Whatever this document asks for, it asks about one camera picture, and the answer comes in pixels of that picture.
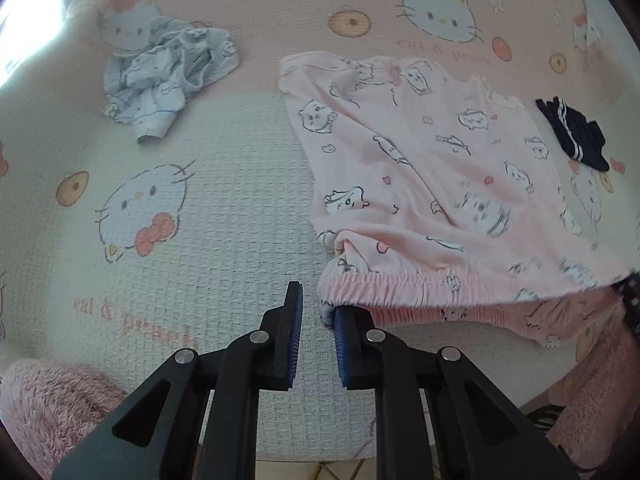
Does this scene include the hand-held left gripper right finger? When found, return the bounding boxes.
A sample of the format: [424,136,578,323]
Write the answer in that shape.
[334,305,581,480]

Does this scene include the navy shorts with white stripes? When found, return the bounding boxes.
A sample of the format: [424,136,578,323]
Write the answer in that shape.
[535,96,611,172]

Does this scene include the pink printed pajama pants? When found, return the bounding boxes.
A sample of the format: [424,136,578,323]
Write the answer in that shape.
[278,51,632,351]

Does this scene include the pink cat printed blanket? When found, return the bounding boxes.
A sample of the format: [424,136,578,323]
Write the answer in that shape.
[0,0,640,461]

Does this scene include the white blue-trimmed pajama garment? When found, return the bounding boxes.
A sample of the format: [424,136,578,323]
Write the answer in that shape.
[102,16,242,145]

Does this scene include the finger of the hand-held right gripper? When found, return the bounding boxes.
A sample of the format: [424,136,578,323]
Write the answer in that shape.
[617,271,640,337]

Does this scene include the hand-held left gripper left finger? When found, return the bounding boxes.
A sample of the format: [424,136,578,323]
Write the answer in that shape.
[52,281,305,480]

